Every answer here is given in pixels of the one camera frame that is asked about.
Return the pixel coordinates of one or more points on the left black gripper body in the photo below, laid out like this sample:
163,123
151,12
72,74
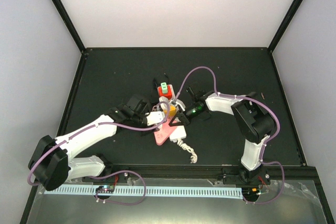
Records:
136,118

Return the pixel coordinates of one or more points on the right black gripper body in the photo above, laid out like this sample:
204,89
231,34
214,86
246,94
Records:
187,119

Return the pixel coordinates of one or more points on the white long power strip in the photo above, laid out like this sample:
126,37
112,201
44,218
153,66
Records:
180,132

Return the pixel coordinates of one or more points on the white USB charger plug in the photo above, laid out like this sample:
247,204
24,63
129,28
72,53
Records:
160,116

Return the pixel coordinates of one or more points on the pink triangular power strip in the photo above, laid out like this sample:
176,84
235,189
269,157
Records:
163,132

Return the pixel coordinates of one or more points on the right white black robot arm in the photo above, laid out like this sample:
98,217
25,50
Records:
254,121

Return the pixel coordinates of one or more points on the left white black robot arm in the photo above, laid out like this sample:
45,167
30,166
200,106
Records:
56,160

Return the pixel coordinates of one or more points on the yellow cube socket adapter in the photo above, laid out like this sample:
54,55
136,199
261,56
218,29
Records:
169,110

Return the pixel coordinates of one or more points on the red cube socket adapter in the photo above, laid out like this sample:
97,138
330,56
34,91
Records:
169,94

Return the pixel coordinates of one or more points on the green white plug adapter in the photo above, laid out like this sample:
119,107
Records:
164,88

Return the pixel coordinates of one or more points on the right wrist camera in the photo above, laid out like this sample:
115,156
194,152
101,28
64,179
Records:
178,104

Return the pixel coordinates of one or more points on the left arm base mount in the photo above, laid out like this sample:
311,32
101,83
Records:
118,178

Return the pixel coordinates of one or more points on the white slotted cable duct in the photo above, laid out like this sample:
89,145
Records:
149,191

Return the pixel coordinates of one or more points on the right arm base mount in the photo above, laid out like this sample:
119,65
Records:
239,175

